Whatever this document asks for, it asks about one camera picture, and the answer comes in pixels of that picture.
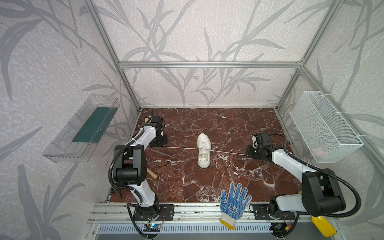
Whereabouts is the red black spray bottle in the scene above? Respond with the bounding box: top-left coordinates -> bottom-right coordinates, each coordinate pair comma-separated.
110,187 -> 122,199

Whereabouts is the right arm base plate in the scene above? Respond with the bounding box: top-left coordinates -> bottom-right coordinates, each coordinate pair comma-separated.
249,204 -> 296,221

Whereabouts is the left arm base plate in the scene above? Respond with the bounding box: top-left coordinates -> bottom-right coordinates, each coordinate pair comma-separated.
133,204 -> 175,221

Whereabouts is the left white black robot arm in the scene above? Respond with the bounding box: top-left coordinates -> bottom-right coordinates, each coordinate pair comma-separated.
108,113 -> 168,213

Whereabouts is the right circuit board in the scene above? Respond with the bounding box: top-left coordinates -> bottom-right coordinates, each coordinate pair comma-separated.
270,223 -> 287,233

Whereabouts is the wooden handle blue mallet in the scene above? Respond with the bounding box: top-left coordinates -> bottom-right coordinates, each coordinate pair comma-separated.
147,169 -> 158,180

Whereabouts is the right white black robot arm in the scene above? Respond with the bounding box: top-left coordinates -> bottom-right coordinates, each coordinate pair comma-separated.
246,133 -> 362,218

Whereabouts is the blue dotted work glove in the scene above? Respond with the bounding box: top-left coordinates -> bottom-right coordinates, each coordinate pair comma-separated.
220,182 -> 252,230

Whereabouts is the left green circuit board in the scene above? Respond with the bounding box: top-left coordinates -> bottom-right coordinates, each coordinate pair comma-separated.
143,224 -> 162,232

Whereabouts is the yellow plastic scoop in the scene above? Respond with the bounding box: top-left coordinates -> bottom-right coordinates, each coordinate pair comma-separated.
311,216 -> 337,238

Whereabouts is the white wire mesh basket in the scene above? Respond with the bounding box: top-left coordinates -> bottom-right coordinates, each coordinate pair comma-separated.
290,91 -> 364,164

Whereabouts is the white knit sneaker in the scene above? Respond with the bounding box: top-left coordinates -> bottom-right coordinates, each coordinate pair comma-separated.
163,133 -> 248,169

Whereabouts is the clear plastic wall tray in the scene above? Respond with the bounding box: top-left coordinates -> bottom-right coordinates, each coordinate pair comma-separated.
43,94 -> 120,163

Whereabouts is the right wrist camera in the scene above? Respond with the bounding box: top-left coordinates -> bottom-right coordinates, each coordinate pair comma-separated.
252,135 -> 259,147

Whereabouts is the pink item in basket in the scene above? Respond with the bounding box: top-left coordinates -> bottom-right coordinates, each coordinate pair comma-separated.
311,147 -> 326,158

